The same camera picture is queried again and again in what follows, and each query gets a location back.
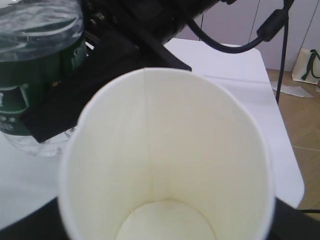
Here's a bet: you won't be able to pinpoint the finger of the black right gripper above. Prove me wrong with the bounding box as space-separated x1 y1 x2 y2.
22 32 191 143

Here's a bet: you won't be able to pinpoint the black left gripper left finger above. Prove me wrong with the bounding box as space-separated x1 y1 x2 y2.
0 197 69 240

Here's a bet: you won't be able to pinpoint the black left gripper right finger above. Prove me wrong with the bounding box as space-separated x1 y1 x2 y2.
267 198 320 240

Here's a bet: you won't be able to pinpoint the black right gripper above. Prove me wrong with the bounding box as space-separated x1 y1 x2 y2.
80 0 217 58

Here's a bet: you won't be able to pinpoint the clear green-label water bottle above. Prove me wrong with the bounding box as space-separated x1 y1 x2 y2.
0 0 87 157

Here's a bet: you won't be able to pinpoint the white paper cup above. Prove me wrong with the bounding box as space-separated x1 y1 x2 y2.
58 68 275 240

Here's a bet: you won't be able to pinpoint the grey scrap on floor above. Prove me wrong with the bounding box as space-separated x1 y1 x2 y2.
280 84 314 98

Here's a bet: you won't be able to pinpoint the white bag green handles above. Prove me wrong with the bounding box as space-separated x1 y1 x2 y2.
291 48 320 85

